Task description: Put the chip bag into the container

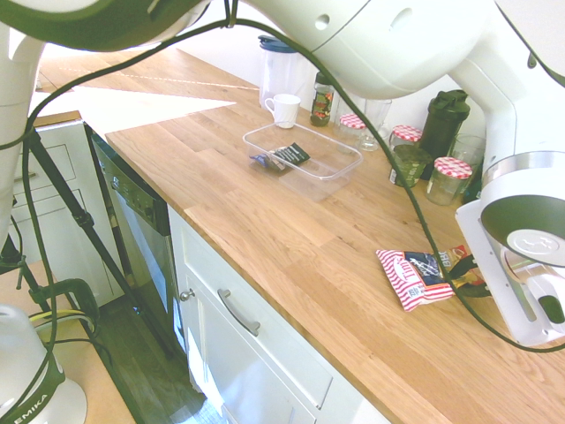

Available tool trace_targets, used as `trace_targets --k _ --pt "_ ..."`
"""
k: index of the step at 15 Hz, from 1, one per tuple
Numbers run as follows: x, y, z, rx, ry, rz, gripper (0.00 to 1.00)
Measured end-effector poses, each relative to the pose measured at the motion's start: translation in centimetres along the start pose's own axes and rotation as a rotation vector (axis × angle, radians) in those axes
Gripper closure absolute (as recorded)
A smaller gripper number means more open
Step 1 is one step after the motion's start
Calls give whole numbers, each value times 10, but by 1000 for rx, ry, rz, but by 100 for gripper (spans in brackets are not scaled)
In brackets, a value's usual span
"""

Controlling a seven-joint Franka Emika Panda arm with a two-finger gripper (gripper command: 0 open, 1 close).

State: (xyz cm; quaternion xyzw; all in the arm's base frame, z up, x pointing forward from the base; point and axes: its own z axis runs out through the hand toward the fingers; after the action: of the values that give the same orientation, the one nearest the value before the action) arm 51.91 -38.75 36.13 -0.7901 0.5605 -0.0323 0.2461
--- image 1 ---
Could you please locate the white side cabinet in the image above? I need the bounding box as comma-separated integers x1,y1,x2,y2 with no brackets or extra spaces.
8,118,124,308

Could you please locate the spice jar dark lid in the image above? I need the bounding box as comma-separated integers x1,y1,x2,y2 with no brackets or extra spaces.
310,72,339,128

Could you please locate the clear glass tumbler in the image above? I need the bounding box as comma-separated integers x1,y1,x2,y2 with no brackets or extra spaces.
449,133,486,178

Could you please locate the black stainless dishwasher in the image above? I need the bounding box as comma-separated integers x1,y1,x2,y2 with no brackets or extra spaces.
90,132,186,350

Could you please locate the clear pitcher dark blue lid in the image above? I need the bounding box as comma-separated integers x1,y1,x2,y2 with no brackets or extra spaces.
258,34,305,110

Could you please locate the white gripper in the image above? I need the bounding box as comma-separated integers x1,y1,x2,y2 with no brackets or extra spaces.
448,201,565,346

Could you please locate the silver drawer handle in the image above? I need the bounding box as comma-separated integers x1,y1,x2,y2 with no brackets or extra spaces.
216,289,261,337

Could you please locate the glass jar red checkered lid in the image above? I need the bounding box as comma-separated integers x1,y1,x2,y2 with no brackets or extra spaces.
338,113,367,154
426,156,473,207
388,125,424,154

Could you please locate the black camera tripod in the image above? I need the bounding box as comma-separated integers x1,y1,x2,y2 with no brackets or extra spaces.
0,127,176,359

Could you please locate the yellow cable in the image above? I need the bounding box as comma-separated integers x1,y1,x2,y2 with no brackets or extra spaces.
28,308,96,333

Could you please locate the clear plastic rectangular container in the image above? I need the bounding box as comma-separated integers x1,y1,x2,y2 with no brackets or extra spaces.
241,121,364,202

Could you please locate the black clamp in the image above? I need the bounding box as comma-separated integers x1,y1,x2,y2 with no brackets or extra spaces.
48,277,101,341

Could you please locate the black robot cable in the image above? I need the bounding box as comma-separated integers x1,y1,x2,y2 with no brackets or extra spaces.
0,0,565,354

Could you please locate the tall clear drinking glass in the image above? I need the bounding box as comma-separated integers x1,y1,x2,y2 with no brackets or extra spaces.
364,97,393,151

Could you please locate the wooden robot mounting board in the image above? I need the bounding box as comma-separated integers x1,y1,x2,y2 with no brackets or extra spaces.
0,260,136,424

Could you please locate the glass jar green lid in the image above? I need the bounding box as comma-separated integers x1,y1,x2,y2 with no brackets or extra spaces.
388,144,433,189

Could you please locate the white ceramic mug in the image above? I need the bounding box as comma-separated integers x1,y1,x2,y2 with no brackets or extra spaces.
263,93,302,130

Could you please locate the black snack packet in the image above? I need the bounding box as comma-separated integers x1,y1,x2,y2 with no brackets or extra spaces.
269,141,311,172

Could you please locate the small clear glass jar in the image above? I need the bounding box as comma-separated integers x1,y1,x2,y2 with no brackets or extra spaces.
358,132,381,153

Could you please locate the red white striped chip bag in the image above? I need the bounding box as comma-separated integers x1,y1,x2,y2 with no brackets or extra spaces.
375,245,486,314

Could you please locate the dark green shaker bottle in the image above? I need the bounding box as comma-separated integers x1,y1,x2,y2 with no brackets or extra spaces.
418,89,470,180

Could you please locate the white kitchen cabinet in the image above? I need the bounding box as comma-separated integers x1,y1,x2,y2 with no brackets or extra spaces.
167,205,385,424

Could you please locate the blue snack packet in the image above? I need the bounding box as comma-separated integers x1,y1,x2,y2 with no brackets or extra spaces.
248,153,277,170

